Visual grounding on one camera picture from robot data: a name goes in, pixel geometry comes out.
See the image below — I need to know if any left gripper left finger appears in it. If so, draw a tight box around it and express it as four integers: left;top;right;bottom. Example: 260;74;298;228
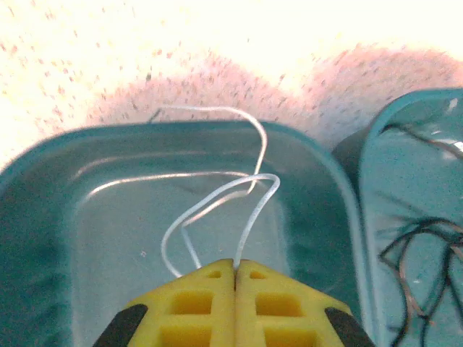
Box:
92;258;236;347

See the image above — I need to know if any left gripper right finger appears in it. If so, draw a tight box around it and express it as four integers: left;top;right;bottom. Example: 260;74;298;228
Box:
235;259;375;347

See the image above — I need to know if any white cable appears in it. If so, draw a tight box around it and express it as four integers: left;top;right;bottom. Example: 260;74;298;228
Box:
150;106;281;279
86;171;256;198

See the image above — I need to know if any teal plastic tray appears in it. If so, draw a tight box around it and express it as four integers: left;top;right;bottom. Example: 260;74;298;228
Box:
332;88;463;347
0;121;362;347

